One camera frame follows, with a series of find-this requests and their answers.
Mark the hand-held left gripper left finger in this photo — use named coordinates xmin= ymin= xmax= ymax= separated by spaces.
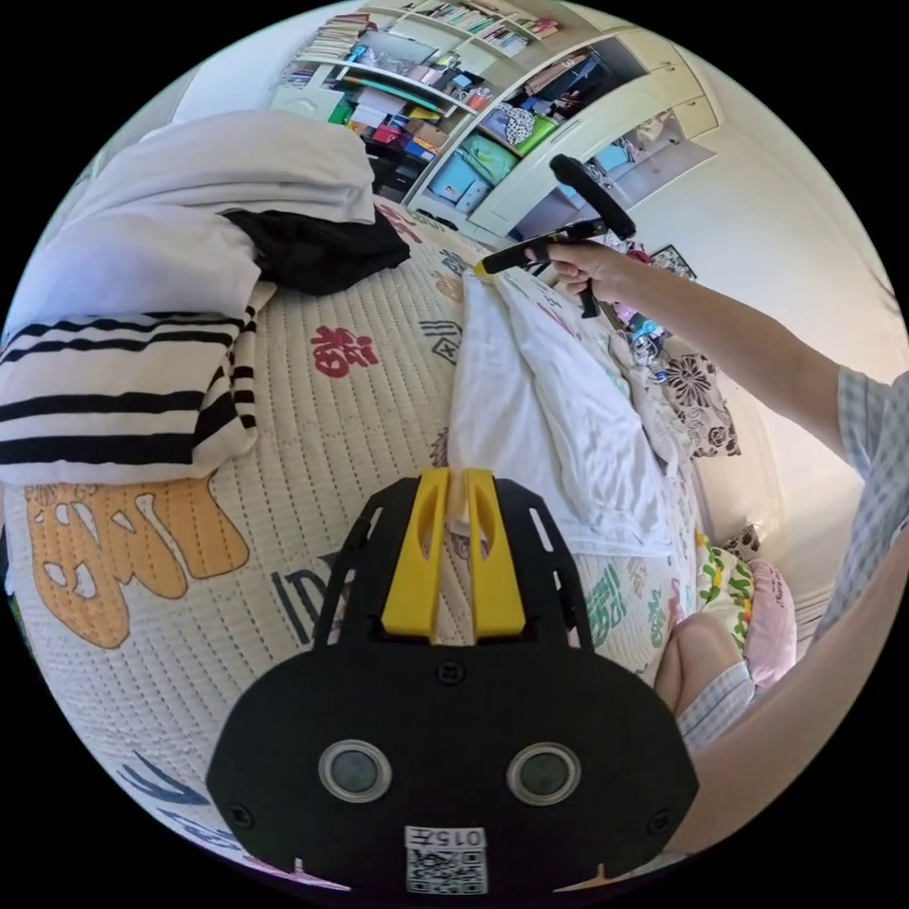
xmin=380 ymin=467 xmax=451 ymax=646

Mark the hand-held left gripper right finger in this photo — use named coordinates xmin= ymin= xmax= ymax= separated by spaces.
xmin=463 ymin=467 xmax=528 ymax=646

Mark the white t-shirt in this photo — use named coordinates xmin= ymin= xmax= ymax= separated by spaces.
xmin=445 ymin=272 xmax=677 ymax=549

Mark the person's left forearm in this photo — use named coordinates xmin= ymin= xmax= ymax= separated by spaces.
xmin=667 ymin=528 xmax=909 ymax=857

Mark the person's right forearm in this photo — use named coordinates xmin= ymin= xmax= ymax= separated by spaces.
xmin=614 ymin=257 xmax=857 ymax=459

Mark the person's right hand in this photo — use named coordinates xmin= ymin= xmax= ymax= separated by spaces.
xmin=548 ymin=243 xmax=644 ymax=308

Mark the white open cupboard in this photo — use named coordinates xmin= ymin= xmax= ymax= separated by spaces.
xmin=404 ymin=27 xmax=720 ymax=244

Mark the white bookshelf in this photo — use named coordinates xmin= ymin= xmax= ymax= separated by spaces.
xmin=268 ymin=0 xmax=569 ymax=208

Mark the black and white floral pillow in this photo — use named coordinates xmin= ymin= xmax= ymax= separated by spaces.
xmin=664 ymin=352 xmax=742 ymax=461

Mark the yellow and green floral cushion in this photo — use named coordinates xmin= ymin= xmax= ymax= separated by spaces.
xmin=695 ymin=528 xmax=756 ymax=644

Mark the pink cushion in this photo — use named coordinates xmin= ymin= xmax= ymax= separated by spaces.
xmin=741 ymin=558 xmax=798 ymax=688

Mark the pile of clothes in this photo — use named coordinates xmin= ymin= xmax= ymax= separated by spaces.
xmin=0 ymin=108 xmax=413 ymax=488

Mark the person's body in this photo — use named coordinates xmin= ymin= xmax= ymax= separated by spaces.
xmin=651 ymin=364 xmax=909 ymax=756

